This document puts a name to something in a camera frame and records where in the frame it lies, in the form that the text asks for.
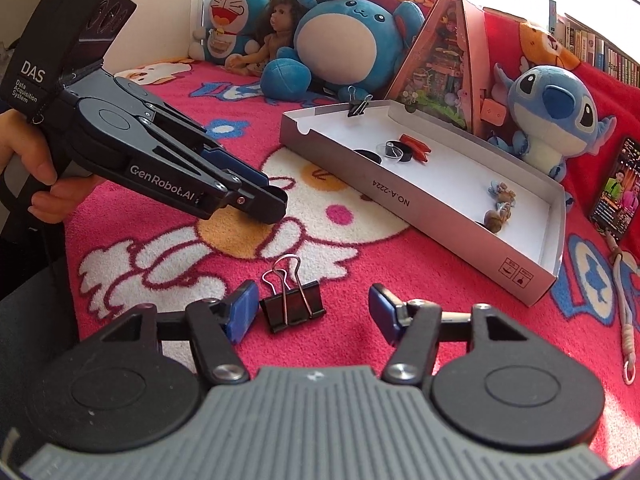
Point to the brown haired doll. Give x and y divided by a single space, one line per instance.
280 25

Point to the clear plastic dome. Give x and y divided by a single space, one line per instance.
389 151

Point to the flat black disc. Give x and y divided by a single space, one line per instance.
370 156

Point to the red and black small items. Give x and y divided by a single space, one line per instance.
417 146

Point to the round blue mouse plush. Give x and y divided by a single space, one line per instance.
335 45

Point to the person's dark clothing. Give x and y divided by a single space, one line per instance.
25 335

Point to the small pink box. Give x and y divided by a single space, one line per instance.
492 111

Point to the row of books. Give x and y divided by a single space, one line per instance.
595 47

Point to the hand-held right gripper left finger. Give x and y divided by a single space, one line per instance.
242 310

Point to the black binder clip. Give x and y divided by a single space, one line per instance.
357 109
295 310

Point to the small brown snail shell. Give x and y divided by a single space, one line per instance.
495 222

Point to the cat print blanket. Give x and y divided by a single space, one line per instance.
350 240

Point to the white cardboard box lid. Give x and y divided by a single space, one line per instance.
450 175

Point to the blue alien plush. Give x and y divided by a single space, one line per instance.
550 105

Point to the blue robot cat plush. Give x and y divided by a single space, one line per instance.
230 15

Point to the smartphone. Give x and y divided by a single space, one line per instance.
617 195

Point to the pink triangular toy box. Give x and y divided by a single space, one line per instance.
440 70

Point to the black round cap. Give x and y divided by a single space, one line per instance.
407 155

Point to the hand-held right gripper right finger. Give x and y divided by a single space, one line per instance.
382 310

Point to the person's left hand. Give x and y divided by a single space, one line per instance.
22 145

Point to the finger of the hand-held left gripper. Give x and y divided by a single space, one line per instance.
235 167
260 202

